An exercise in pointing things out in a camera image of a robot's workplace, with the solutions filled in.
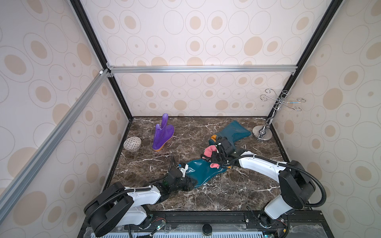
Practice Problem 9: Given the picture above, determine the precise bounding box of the pink cloth black trim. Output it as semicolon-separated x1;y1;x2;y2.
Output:
201;145;220;169

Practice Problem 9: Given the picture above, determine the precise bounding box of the teal rubber boot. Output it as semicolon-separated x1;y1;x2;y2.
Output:
208;121;252;146
180;159;227;188

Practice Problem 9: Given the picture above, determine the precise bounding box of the purple rubber boot yellow sole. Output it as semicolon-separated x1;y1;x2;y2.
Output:
152;113;175;151

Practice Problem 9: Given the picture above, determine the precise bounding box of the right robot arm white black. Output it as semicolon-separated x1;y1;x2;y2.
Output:
201;137;327;229

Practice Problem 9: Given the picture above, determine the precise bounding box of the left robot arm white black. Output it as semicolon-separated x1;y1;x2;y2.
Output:
84;160;197;237

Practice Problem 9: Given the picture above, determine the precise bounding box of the chrome hook stand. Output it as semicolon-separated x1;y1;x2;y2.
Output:
252;88;306;141

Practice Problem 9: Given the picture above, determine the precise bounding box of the patterned white bowl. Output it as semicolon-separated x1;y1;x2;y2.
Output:
123;136;141;152

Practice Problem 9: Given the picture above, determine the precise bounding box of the horizontal aluminium bar back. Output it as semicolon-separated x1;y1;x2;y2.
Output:
110;64;298;73

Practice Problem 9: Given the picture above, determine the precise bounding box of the diagonal aluminium bar left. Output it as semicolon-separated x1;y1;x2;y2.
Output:
1;68;111;222

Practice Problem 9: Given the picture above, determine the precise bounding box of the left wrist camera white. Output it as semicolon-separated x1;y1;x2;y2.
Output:
178;164;189;178

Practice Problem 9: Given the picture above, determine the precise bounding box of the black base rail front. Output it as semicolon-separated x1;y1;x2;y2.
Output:
105;210;333;238

